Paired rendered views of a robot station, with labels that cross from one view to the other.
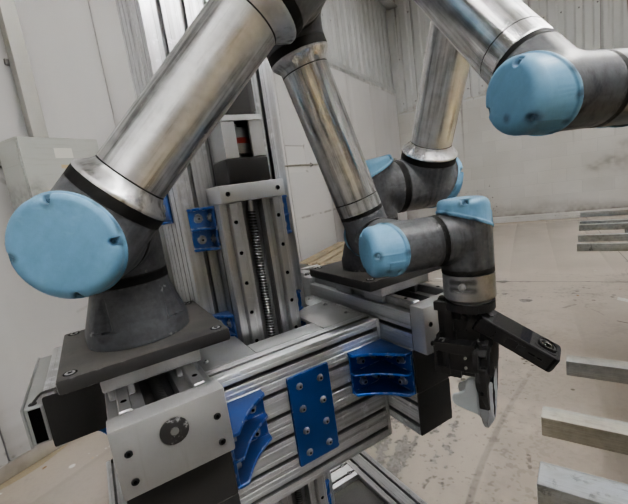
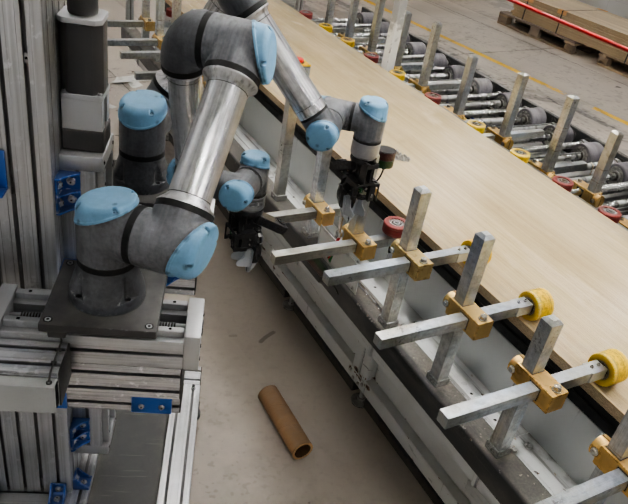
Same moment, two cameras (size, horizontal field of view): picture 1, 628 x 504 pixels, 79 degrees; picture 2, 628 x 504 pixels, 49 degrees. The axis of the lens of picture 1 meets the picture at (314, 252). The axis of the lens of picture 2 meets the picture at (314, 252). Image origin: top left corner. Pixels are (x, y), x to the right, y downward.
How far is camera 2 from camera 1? 1.40 m
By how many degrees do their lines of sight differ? 67
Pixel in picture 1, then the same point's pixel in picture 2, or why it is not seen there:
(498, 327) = (267, 219)
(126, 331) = (141, 292)
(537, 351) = (281, 226)
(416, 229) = (253, 181)
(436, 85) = not seen: hidden behind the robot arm
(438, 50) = not seen: hidden behind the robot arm
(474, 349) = (256, 234)
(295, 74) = (192, 86)
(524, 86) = (328, 138)
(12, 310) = not seen: outside the picture
